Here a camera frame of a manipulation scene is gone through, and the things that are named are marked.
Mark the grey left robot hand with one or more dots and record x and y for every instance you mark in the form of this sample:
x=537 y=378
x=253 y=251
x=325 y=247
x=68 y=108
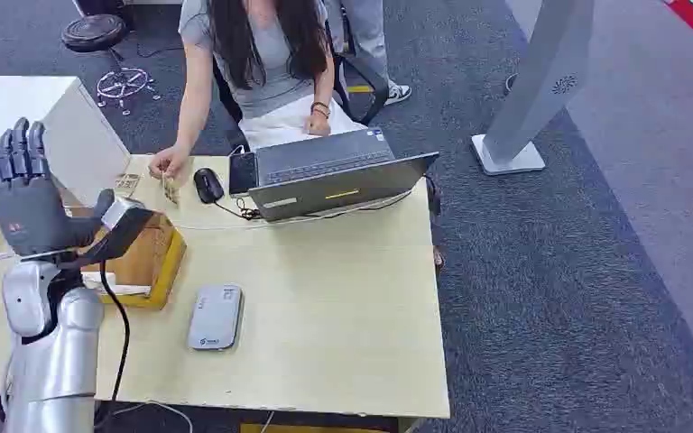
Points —
x=29 y=206

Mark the person's left hand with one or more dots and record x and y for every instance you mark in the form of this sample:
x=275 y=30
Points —
x=318 y=124

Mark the person's right hand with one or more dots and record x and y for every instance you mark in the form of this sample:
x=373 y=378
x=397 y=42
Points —
x=168 y=162

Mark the patterned card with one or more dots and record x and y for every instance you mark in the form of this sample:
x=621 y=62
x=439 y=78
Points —
x=171 y=190
x=126 y=184

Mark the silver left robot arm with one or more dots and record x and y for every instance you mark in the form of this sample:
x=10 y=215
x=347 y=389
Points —
x=53 y=352

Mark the black computer mouse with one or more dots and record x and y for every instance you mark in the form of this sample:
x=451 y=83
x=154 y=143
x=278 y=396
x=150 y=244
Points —
x=208 y=184

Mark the grey laptop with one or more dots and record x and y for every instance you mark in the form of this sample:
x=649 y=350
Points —
x=328 y=179

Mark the seated person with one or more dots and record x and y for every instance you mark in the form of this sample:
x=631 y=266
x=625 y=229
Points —
x=266 y=71

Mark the black phone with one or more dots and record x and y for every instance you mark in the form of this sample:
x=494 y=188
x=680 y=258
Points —
x=243 y=173

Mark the white cabinet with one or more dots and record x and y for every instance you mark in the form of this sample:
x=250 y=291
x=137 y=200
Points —
x=77 y=140

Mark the standing person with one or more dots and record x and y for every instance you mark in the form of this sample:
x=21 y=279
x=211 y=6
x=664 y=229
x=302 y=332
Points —
x=370 y=42

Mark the wooden card box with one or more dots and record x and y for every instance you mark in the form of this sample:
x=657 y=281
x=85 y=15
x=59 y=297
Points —
x=146 y=263

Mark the round black stool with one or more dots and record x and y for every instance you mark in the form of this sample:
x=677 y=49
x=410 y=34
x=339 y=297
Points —
x=93 y=32

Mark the grey card reader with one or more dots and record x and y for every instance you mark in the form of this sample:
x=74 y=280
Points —
x=215 y=317

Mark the grey floor stand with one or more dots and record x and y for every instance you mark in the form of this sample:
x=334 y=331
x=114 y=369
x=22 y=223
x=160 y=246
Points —
x=538 y=78

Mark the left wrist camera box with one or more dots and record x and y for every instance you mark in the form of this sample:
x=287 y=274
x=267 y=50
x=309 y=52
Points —
x=126 y=222

